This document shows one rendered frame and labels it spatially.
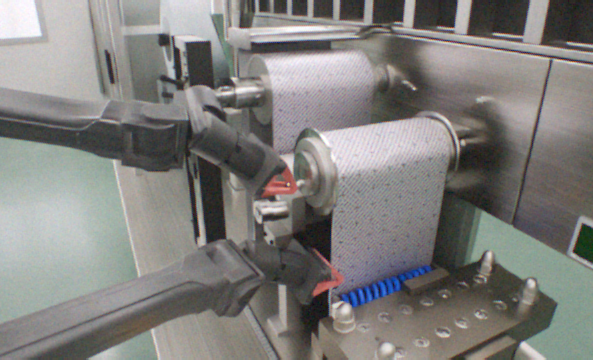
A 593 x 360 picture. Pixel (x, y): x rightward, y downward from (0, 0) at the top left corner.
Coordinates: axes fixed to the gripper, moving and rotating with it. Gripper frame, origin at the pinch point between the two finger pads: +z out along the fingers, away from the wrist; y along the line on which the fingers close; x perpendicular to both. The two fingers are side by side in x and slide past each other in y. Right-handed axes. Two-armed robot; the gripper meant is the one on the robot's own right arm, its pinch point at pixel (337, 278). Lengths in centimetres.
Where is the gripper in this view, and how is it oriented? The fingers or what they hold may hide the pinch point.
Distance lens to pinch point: 74.4
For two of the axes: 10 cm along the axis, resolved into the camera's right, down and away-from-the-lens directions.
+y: 4.4, 3.7, -8.2
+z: 7.8, 2.9, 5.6
